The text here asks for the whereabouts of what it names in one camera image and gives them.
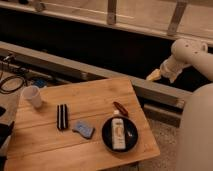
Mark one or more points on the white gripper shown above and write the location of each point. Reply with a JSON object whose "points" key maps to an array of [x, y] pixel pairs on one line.
{"points": [[171, 68]]}

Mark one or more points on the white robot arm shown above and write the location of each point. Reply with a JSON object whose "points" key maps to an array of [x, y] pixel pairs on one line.
{"points": [[195, 144]]}

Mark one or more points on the grey metal beam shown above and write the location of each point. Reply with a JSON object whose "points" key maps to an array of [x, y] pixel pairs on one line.
{"points": [[146, 89]]}

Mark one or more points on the red brown pocket knife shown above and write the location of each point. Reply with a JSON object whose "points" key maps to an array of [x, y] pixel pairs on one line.
{"points": [[122, 110]]}

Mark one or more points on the black round plate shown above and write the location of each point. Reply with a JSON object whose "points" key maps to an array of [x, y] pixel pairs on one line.
{"points": [[131, 134]]}

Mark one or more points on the white bottle on plate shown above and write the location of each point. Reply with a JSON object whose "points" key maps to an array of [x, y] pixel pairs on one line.
{"points": [[118, 134]]}

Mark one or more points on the blue sponge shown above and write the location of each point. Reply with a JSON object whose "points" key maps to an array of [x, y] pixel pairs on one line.
{"points": [[84, 129]]}

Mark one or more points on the blue box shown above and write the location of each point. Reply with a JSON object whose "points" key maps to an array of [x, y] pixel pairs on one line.
{"points": [[40, 83]]}

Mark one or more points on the black object at left edge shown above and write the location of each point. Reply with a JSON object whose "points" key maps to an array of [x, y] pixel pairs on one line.
{"points": [[5, 131]]}

